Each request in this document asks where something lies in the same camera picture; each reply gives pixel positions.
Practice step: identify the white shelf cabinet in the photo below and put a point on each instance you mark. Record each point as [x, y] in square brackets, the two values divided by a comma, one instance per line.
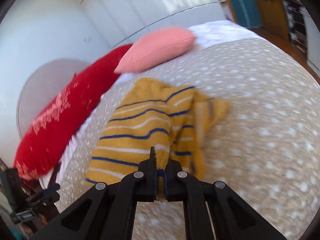
[312, 37]

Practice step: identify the white glossy wardrobe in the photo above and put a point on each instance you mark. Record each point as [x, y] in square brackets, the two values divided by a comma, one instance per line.
[121, 21]

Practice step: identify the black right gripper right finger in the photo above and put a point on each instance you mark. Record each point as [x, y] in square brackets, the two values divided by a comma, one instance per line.
[214, 211]

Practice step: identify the beige round headboard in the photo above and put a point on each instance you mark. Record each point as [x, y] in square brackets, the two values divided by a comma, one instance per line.
[42, 87]

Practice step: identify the teal curtain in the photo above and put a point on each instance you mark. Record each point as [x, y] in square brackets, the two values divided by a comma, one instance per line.
[247, 13]

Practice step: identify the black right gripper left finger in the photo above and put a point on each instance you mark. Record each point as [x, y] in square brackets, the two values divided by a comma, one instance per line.
[106, 211]

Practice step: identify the shoe rack with clothes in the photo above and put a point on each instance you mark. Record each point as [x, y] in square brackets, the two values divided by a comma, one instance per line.
[297, 29]

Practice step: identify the pink knit pillow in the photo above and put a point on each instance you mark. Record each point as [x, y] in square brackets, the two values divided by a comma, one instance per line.
[155, 48]

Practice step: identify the wooden door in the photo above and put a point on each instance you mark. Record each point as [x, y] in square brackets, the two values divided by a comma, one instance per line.
[273, 17]

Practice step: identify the beige heart pattern quilt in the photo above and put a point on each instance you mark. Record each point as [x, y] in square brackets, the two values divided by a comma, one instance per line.
[267, 150]

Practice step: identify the yellow striped knit sweater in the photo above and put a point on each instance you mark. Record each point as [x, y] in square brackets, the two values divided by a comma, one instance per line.
[172, 120]

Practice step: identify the red embroidered pillow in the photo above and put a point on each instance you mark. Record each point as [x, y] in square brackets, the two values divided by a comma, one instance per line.
[49, 134]

